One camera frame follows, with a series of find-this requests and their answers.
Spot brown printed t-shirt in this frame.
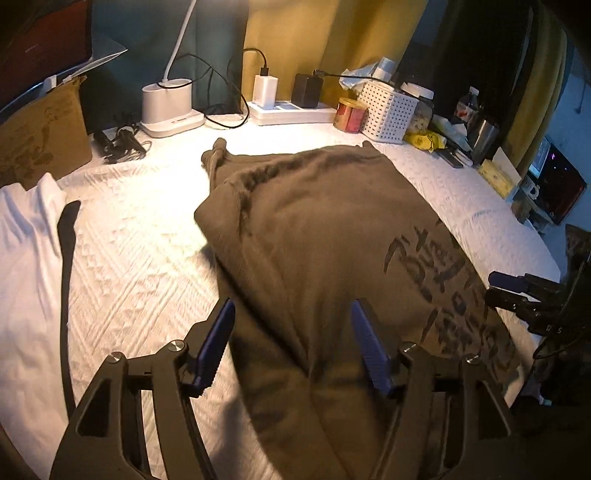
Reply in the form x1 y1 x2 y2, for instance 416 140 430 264
194 139 520 479

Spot white garment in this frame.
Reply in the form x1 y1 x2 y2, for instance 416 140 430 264
1 174 67 479

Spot yellow tissue box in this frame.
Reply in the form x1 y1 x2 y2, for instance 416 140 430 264
477 160 521 200

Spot dark phone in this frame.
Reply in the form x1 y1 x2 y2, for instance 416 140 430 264
435 149 464 169

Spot steel travel mug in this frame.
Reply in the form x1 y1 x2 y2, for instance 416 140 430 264
468 119 499 165

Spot yellow snack packet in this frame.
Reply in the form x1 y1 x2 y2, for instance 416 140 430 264
404 131 447 153

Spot white knit bedspread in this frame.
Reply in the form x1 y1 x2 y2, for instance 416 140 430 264
55 124 561 479

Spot clear snack jar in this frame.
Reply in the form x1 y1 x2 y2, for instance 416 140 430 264
401 82 435 134

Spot white perforated plastic basket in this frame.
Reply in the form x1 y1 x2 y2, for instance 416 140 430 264
359 81 419 144

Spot red gold tin can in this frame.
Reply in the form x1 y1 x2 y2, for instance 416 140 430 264
332 97 368 134

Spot black charger adapter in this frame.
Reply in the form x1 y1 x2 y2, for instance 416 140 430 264
291 73 324 109

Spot white power strip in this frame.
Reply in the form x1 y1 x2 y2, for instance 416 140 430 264
247 101 335 126

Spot cardboard box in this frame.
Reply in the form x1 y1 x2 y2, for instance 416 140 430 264
0 76 92 190

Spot white charger adapter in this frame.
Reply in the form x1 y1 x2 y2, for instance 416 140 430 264
252 75 279 109

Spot white desk lamp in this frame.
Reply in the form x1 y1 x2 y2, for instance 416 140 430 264
140 0 205 138

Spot yellow curtain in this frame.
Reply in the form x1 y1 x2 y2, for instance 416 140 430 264
245 0 427 100

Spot dark teal curtain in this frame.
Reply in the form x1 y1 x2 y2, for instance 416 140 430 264
80 1 249 133

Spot black strap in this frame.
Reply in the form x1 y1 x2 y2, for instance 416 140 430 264
56 199 82 423

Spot black usb cable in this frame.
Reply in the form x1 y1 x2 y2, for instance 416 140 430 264
313 68 408 91

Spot coiled black cable bundle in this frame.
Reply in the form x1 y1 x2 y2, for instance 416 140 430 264
93 123 153 165

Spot black charging cable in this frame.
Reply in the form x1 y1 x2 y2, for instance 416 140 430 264
158 47 270 130

